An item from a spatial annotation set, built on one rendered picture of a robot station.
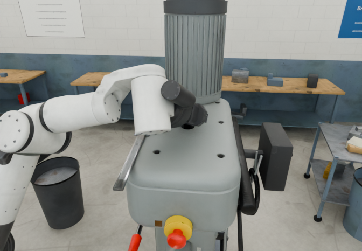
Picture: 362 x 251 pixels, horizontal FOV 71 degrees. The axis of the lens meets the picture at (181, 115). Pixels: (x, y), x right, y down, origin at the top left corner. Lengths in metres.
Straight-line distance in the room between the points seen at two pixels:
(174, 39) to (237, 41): 4.12
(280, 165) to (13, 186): 0.84
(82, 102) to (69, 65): 5.18
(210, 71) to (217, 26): 0.14
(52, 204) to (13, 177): 2.34
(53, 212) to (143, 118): 2.63
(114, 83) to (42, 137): 0.18
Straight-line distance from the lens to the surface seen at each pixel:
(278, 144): 1.00
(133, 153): 0.58
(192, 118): 0.58
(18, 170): 0.60
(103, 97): 0.48
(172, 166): 0.54
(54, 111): 0.53
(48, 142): 0.58
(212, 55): 0.81
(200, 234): 0.82
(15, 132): 0.55
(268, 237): 3.00
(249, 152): 1.09
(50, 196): 2.86
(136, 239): 0.65
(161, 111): 0.44
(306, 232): 3.18
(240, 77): 4.49
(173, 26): 0.81
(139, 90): 0.45
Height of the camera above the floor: 2.21
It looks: 25 degrees down
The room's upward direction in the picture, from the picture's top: straight up
